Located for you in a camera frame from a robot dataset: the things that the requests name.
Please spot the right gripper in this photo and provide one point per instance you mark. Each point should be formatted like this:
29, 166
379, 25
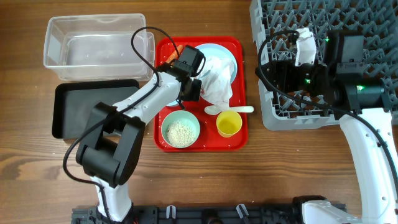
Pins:
284, 66

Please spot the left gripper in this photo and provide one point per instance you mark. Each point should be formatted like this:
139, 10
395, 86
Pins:
194, 96

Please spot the white napkin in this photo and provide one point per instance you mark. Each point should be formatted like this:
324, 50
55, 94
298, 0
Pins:
216, 81

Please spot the white plastic spoon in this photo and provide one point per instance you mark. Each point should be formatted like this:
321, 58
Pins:
214, 110

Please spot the green bowl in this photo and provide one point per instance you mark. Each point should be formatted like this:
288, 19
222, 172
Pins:
180, 115

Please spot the yellow cup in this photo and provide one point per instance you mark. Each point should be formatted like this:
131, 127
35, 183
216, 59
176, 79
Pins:
228, 123

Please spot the light blue bowl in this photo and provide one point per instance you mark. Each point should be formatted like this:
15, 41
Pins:
174, 103

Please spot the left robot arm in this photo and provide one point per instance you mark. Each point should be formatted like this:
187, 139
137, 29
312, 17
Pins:
109, 148

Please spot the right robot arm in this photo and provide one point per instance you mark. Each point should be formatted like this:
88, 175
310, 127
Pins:
360, 105

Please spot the grey dishwasher rack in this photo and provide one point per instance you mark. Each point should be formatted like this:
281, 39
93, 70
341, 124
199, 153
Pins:
376, 20

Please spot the orange carrot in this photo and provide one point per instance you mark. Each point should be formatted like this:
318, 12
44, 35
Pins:
175, 54

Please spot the light blue plate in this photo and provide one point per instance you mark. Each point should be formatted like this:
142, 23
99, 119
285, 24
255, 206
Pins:
216, 50

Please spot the red serving tray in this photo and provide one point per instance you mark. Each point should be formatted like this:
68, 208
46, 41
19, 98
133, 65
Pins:
209, 138

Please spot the clear plastic bin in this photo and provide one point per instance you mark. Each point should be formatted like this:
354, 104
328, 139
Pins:
99, 47

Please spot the black plastic tray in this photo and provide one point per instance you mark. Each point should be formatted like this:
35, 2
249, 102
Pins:
74, 101

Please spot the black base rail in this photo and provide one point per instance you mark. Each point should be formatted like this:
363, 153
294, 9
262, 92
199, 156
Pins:
278, 213

